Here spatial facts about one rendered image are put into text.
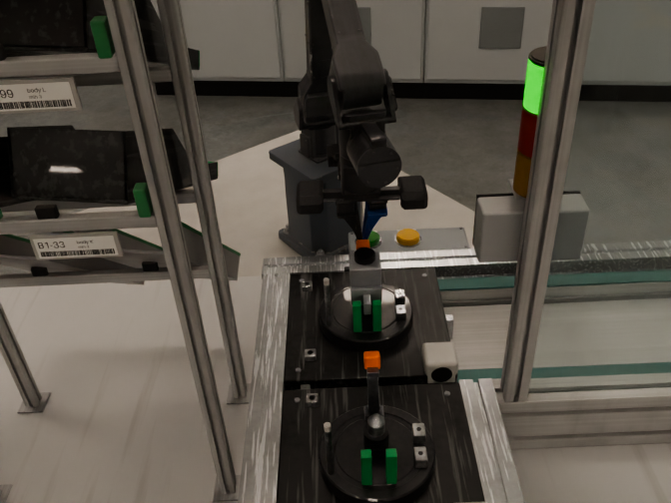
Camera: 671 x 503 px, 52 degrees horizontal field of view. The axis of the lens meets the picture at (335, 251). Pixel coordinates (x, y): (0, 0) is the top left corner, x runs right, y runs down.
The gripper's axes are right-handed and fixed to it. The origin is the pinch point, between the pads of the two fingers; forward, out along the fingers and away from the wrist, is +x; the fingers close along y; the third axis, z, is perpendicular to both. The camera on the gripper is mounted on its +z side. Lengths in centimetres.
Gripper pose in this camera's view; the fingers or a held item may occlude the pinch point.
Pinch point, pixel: (361, 224)
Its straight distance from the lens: 103.6
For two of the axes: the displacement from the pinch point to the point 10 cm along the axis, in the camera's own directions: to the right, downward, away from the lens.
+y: -10.0, 0.4, 0.2
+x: 0.4, 8.0, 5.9
